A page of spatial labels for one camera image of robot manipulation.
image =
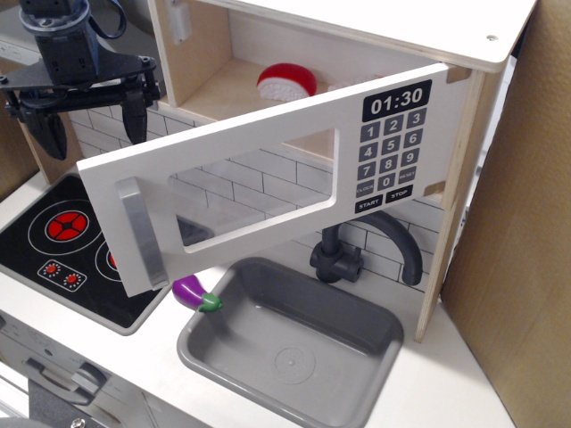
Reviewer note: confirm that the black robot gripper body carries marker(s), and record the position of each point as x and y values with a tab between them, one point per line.
75	72

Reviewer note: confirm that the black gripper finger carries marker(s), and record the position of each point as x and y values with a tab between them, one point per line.
48	130
134	115

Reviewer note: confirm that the white toy microwave door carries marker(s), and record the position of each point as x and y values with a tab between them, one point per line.
182	203

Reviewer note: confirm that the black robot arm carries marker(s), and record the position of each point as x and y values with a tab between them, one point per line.
61	18

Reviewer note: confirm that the white wooden microwave cabinet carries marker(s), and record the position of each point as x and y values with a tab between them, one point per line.
212	51

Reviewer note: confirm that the grey range hood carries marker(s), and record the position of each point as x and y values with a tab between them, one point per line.
17	44

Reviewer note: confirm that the black toy stovetop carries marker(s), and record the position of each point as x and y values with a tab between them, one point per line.
57	248

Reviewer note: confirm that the red white toy sushi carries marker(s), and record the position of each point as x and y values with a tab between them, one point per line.
286	82

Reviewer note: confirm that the purple toy eggplant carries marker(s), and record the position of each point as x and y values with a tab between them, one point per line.
189	292

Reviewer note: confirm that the dark grey toy faucet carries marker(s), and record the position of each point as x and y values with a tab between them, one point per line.
333	262

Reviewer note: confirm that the grey plastic sink basin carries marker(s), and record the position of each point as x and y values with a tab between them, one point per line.
305	350

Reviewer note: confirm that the brown cardboard panel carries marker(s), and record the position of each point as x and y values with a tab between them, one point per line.
508	285

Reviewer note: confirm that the grey oven door handle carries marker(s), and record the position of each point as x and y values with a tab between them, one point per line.
80	387

